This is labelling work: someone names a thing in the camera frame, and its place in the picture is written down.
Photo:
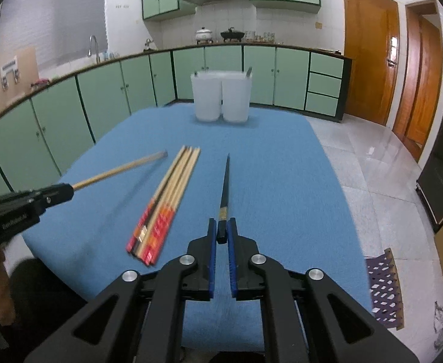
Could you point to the wooden chopstick red end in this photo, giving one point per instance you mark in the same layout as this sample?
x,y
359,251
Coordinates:
x,y
157,196
176,208

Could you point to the white two-compartment utensil holder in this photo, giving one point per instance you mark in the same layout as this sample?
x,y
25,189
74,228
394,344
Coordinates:
x,y
221,94

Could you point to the brown kitchen countertop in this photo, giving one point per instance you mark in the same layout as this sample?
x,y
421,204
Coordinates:
x,y
104,61

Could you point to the glass jars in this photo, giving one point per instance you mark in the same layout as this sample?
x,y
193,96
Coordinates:
x,y
259,37

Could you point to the wooden chopstick orange end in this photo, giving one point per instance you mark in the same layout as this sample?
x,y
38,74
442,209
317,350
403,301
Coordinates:
x,y
167,203

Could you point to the open wooden door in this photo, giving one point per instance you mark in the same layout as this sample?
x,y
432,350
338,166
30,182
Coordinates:
x,y
420,83

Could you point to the green drawer stack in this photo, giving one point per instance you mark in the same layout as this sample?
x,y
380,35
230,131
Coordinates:
x,y
323,83

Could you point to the white cooking pot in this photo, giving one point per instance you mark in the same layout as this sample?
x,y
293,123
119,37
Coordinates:
x,y
204,34

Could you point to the plain wooden chopstick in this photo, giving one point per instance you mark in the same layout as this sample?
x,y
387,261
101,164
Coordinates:
x,y
123,169

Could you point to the wooden chopstick dark end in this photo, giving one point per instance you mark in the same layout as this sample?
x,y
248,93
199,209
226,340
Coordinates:
x,y
162,200

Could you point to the blue tablecloth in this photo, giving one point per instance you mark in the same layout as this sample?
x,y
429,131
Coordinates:
x,y
274,196

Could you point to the green base cabinets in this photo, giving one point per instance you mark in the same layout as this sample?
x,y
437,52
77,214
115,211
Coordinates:
x,y
104,98

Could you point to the purple lattice stool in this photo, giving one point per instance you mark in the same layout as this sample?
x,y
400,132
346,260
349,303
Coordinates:
x,y
384,287

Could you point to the grey window blind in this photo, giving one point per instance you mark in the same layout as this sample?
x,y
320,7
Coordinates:
x,y
54,30

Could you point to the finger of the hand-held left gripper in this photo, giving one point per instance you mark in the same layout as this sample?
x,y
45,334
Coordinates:
x,y
53,196

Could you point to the red cloth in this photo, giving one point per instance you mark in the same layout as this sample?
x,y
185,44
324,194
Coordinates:
x,y
40,83

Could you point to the black chopstick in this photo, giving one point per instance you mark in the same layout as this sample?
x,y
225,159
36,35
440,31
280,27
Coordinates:
x,y
225,193

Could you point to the brown water dispenser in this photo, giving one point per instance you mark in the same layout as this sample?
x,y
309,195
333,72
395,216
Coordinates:
x,y
11,79

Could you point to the black wok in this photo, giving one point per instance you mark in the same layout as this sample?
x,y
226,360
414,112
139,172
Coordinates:
x,y
232,34

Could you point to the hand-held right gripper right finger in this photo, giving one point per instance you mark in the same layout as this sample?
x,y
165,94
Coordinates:
x,y
233,264

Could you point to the person's dark clothed leg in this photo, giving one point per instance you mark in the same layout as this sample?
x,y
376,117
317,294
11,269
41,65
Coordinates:
x,y
43,298

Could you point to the chrome faucet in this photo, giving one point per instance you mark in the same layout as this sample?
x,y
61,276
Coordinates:
x,y
93,47

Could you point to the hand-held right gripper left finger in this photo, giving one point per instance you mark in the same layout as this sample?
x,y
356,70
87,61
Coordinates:
x,y
210,264

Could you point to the small steel kettle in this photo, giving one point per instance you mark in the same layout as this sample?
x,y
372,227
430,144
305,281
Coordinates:
x,y
149,45

